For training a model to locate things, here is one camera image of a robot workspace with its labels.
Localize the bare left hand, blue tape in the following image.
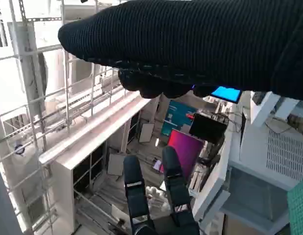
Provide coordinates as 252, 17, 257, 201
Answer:
123, 146, 200, 235

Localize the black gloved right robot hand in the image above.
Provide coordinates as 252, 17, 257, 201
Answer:
57, 0, 303, 100

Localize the monitor with magenta screen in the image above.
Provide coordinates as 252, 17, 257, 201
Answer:
166, 129, 203, 182

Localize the monitor with blue screen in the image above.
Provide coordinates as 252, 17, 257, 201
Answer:
210, 86, 242, 103

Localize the white rectangular panel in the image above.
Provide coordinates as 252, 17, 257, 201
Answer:
139, 123, 154, 143

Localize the teal poster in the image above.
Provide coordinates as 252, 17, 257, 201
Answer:
162, 100, 196, 137

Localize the black monitor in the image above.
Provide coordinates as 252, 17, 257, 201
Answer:
189, 113, 227, 144

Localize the white shelf unit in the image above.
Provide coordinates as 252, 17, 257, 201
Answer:
38, 96, 158, 235

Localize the white mesh cabinet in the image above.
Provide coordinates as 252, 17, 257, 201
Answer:
219, 91, 303, 222

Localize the green cutting mat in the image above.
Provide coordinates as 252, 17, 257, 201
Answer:
287, 181, 303, 235

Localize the white metal scaffold frame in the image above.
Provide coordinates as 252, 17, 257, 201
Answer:
0, 0, 123, 235

